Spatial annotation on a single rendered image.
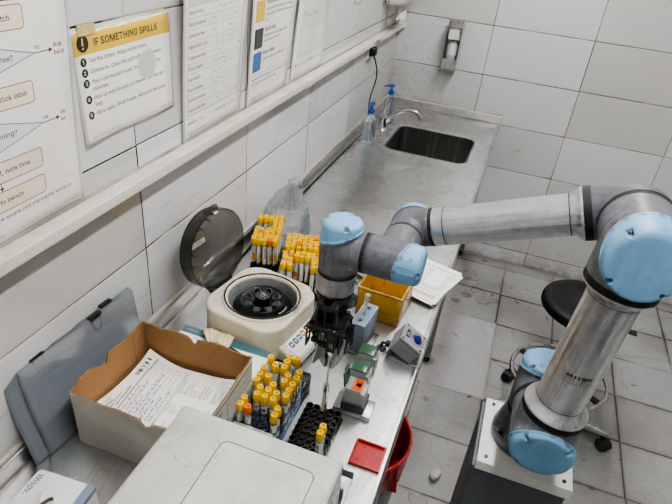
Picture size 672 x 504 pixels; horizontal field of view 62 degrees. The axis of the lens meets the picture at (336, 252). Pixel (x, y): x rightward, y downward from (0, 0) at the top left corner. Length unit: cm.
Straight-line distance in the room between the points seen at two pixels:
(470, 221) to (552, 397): 34
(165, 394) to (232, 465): 47
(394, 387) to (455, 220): 54
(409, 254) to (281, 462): 39
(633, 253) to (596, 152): 265
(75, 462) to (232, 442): 49
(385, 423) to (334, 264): 49
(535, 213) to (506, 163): 252
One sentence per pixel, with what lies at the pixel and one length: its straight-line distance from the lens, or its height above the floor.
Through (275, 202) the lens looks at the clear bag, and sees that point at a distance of 189.
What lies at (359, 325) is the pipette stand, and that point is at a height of 97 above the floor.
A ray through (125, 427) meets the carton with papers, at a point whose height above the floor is 98.
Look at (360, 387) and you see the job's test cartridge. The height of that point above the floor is 95.
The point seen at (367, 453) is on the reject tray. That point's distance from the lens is 129.
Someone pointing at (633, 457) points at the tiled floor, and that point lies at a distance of 284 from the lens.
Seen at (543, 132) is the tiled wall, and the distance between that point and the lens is 348.
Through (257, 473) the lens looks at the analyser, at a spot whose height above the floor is 118.
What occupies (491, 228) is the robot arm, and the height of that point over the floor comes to 141.
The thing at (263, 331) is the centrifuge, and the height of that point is 99.
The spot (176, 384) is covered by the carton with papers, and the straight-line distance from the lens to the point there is 133.
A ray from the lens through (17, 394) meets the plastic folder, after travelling 124.
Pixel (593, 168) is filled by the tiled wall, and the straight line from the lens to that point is 356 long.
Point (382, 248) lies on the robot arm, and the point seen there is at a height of 138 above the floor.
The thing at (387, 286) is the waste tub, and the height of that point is 91.
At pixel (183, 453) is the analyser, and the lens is 90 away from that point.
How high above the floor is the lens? 188
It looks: 32 degrees down
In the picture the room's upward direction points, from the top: 6 degrees clockwise
